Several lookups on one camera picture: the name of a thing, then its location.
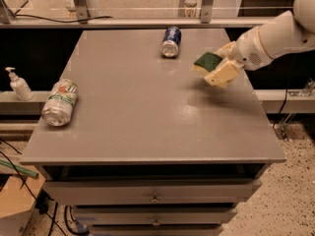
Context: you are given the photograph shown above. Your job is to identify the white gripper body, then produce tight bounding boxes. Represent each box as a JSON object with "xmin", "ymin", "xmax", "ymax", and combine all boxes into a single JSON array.
[{"xmin": 233, "ymin": 27, "xmax": 273, "ymax": 71}]

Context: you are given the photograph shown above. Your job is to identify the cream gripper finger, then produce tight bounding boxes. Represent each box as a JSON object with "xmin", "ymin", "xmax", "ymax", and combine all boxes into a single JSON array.
[
  {"xmin": 215, "ymin": 41, "xmax": 236, "ymax": 59},
  {"xmin": 204, "ymin": 58, "xmax": 241, "ymax": 88}
]

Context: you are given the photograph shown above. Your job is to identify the green and yellow sponge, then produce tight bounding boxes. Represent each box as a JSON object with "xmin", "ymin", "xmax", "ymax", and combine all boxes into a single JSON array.
[{"xmin": 192, "ymin": 52, "xmax": 222, "ymax": 76}]

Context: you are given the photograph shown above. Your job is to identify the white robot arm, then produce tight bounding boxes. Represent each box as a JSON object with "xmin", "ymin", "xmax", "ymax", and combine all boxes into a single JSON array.
[{"xmin": 204, "ymin": 0, "xmax": 315, "ymax": 87}]

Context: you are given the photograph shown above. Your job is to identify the blue soda can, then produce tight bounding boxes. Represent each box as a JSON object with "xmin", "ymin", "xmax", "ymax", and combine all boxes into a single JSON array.
[{"xmin": 160, "ymin": 27, "xmax": 181, "ymax": 58}]

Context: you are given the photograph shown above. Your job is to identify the white 7up can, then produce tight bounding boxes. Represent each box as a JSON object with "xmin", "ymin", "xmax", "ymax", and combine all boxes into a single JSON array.
[{"xmin": 41, "ymin": 79, "xmax": 79, "ymax": 127}]

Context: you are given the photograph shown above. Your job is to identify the grey drawer cabinet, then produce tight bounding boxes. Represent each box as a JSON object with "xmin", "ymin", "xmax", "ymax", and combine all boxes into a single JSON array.
[{"xmin": 19, "ymin": 28, "xmax": 287, "ymax": 236}]

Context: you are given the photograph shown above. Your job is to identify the top grey drawer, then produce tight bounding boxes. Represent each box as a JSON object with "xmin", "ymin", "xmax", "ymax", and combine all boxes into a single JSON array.
[{"xmin": 44, "ymin": 179, "xmax": 262, "ymax": 206}]

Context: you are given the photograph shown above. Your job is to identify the grey drawer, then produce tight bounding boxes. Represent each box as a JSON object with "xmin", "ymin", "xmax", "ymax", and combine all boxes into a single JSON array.
[
  {"xmin": 91, "ymin": 225, "xmax": 223, "ymax": 236},
  {"xmin": 73, "ymin": 206, "xmax": 236, "ymax": 226},
  {"xmin": 44, "ymin": 179, "xmax": 262, "ymax": 206}
]

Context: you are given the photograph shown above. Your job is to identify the middle grey drawer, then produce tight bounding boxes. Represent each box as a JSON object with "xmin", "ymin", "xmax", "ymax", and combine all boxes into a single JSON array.
[{"xmin": 73, "ymin": 206, "xmax": 236, "ymax": 226}]

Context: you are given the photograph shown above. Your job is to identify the bottom grey drawer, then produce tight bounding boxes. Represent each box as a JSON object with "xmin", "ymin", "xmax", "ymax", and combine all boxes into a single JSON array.
[{"xmin": 91, "ymin": 225, "xmax": 223, "ymax": 236}]

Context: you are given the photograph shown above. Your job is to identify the white pump dispenser bottle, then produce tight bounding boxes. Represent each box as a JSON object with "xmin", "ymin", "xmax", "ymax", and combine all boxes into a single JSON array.
[{"xmin": 5, "ymin": 67, "xmax": 33, "ymax": 101}]

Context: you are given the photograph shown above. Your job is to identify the green tube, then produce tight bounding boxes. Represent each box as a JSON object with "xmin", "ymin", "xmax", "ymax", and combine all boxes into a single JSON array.
[{"xmin": 0, "ymin": 159, "xmax": 38, "ymax": 179}]

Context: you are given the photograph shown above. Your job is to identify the cardboard box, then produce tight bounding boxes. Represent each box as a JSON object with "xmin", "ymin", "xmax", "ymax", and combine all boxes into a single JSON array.
[{"xmin": 0, "ymin": 175, "xmax": 45, "ymax": 236}]

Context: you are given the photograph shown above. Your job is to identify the black cable on shelf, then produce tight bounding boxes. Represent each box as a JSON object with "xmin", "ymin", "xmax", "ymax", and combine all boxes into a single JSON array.
[{"xmin": 13, "ymin": 0, "xmax": 114, "ymax": 24}]

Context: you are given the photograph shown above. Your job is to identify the grey metal shelf rail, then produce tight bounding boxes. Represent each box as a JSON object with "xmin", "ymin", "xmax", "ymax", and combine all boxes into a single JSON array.
[{"xmin": 0, "ymin": 17, "xmax": 273, "ymax": 30}]

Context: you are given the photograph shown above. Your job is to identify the black floor cables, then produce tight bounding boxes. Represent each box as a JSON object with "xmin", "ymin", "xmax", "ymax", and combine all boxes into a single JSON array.
[{"xmin": 0, "ymin": 137, "xmax": 90, "ymax": 236}]

